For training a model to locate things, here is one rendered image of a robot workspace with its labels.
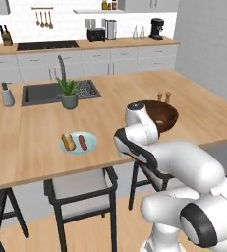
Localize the grey tap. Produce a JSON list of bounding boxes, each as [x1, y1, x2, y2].
[[57, 54, 68, 84]]

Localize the grey wall cupboards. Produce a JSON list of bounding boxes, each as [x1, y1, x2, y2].
[[117, 0, 179, 14]]

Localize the black hob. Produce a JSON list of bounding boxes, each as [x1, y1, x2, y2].
[[16, 39, 81, 52]]

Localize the jars on shelf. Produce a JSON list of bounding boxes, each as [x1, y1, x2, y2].
[[100, 0, 119, 11]]

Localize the black coffee machine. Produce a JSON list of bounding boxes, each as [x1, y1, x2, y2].
[[148, 17, 165, 41]]

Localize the brown wooden bowl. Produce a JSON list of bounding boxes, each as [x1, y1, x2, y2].
[[138, 99, 180, 134]]

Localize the white wall shelf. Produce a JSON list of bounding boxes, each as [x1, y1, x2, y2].
[[72, 8, 126, 15]]

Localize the light blue plate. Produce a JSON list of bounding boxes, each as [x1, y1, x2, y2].
[[58, 131, 98, 156]]

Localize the grey base cupboards run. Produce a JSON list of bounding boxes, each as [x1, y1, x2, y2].
[[0, 43, 180, 87]]

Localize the dark sink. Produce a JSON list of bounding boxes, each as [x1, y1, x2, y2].
[[21, 79, 103, 108]]

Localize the silver metal container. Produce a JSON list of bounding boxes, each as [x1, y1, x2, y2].
[[104, 19, 118, 41]]

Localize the grey soap dispenser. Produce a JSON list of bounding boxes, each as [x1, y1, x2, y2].
[[0, 82, 16, 108]]

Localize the rail with hanging tools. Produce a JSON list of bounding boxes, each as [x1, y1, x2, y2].
[[30, 6, 55, 30]]

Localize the wooden knife block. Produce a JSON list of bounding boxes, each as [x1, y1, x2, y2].
[[0, 24, 14, 47]]

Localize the black toaster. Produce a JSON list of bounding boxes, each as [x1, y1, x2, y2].
[[86, 27, 107, 43]]

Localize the red-brown sausage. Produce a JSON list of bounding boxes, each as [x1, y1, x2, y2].
[[78, 134, 89, 152]]

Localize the green plant in grey pot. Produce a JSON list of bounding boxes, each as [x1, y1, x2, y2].
[[54, 76, 81, 110]]

